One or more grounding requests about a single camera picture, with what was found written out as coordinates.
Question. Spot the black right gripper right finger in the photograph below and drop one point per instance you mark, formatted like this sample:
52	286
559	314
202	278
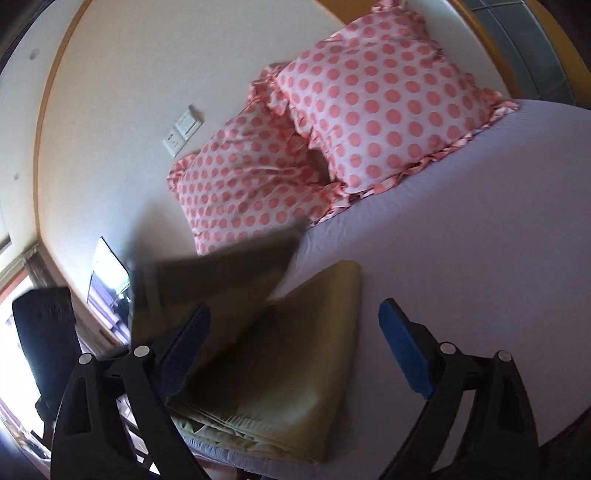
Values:
500	439

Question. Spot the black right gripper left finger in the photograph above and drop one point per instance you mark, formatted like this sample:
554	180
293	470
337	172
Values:
90	440

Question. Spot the khaki tan pants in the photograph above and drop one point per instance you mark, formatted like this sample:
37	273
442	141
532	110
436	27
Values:
270	376

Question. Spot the black office chair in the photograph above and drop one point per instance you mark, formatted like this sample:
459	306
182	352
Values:
45	324

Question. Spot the lavender bed sheet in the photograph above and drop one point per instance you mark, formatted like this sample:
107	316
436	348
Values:
490	249

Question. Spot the pink polka dot pillow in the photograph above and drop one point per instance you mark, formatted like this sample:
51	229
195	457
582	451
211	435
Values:
380	100
255	174

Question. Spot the wooden framed glass door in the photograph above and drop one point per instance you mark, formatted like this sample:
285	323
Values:
545	45

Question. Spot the white wall socket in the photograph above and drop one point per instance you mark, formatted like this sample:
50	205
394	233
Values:
173	142

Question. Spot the white wall light switch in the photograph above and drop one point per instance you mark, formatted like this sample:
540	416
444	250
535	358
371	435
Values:
188	123

